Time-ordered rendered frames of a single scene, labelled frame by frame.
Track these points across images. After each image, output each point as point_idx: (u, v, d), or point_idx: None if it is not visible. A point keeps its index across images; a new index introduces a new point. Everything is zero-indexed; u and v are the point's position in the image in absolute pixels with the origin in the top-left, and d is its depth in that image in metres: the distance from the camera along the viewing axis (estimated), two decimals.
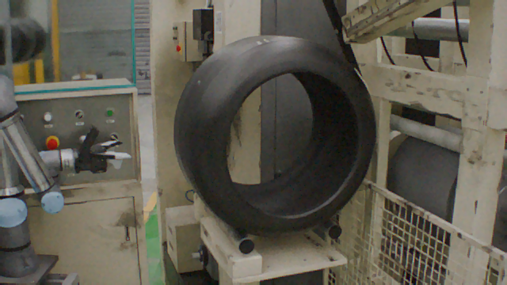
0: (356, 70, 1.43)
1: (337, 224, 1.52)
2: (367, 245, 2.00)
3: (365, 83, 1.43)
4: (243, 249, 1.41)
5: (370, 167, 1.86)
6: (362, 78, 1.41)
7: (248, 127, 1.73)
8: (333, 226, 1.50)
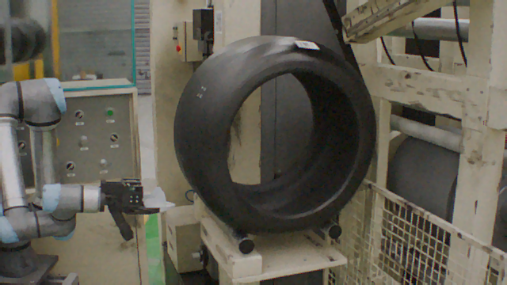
0: (298, 41, 1.35)
1: (329, 237, 1.52)
2: (367, 245, 2.00)
3: (313, 46, 1.35)
4: (251, 246, 1.42)
5: (370, 167, 1.86)
6: (307, 47, 1.33)
7: (248, 127, 1.73)
8: (334, 238, 1.52)
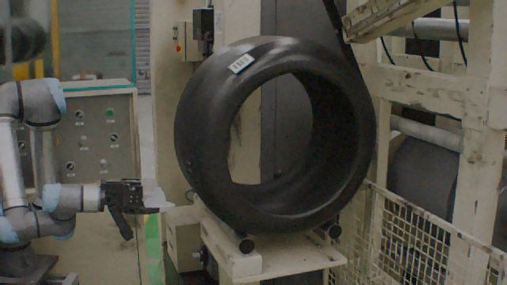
0: (232, 65, 1.30)
1: (337, 224, 1.52)
2: (367, 245, 2.00)
3: (247, 60, 1.29)
4: (243, 248, 1.41)
5: (370, 167, 1.86)
6: (243, 66, 1.28)
7: (248, 127, 1.73)
8: (333, 226, 1.50)
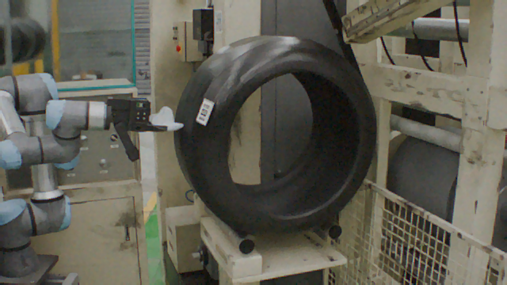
0: (198, 117, 1.30)
1: (340, 230, 1.53)
2: (367, 245, 2.00)
3: (208, 106, 1.28)
4: (245, 243, 1.41)
5: (370, 167, 1.86)
6: (207, 115, 1.27)
7: (248, 127, 1.73)
8: (341, 227, 1.51)
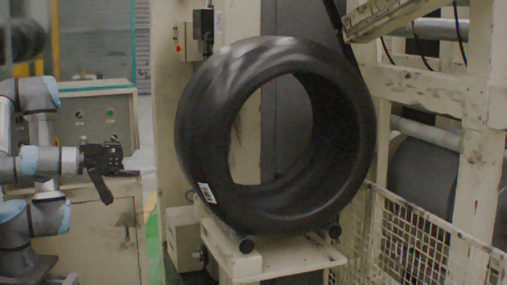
0: (207, 199, 1.35)
1: (332, 225, 1.51)
2: (367, 245, 2.00)
3: (206, 188, 1.32)
4: (244, 250, 1.41)
5: (370, 167, 1.86)
6: (211, 195, 1.32)
7: (248, 127, 1.73)
8: (329, 229, 1.50)
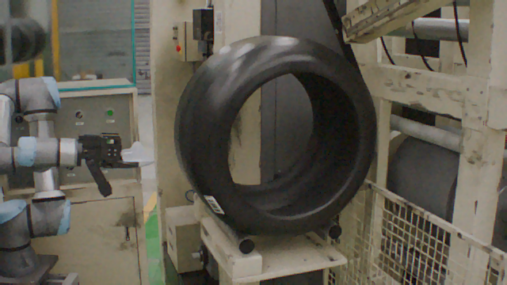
0: (215, 210, 1.37)
1: (340, 229, 1.53)
2: (367, 245, 2.00)
3: (211, 200, 1.34)
4: (245, 244, 1.41)
5: (370, 167, 1.86)
6: (219, 207, 1.34)
7: (248, 127, 1.73)
8: (340, 226, 1.51)
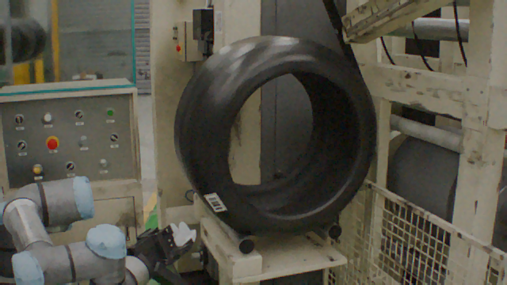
0: (215, 209, 1.37)
1: (340, 229, 1.53)
2: (367, 245, 2.00)
3: (214, 198, 1.34)
4: (245, 244, 1.41)
5: (370, 167, 1.86)
6: (222, 203, 1.34)
7: (248, 127, 1.73)
8: (340, 226, 1.51)
